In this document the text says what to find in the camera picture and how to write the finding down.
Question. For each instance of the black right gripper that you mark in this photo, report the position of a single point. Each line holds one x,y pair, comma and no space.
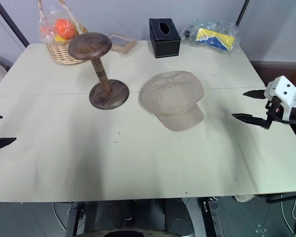
272,106

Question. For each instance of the beige newsboy cap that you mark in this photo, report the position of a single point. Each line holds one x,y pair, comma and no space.
171,96

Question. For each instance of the dark wooden hat stand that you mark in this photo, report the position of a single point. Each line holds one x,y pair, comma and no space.
90,45

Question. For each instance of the plastic bag with blue-yellow contents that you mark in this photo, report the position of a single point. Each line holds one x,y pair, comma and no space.
212,37

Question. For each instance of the woven wicker basket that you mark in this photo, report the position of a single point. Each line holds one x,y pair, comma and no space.
60,53

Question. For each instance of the white shoe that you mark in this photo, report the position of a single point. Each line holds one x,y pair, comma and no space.
243,198

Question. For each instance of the black slanted pole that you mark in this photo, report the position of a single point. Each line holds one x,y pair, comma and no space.
13,23
241,11

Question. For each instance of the clear plastic bag with fruit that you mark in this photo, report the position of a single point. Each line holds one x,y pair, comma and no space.
48,29

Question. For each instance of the black leather tissue box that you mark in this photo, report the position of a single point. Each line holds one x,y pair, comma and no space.
164,45

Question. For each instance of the orange toy fruit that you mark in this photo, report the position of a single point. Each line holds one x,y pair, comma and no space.
64,27

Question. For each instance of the small wooden tray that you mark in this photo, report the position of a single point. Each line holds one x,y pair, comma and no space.
123,44

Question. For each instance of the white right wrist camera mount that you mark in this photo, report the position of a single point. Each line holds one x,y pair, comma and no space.
283,91

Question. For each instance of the black table leg frame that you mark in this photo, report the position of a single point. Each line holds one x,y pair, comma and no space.
213,217
72,219

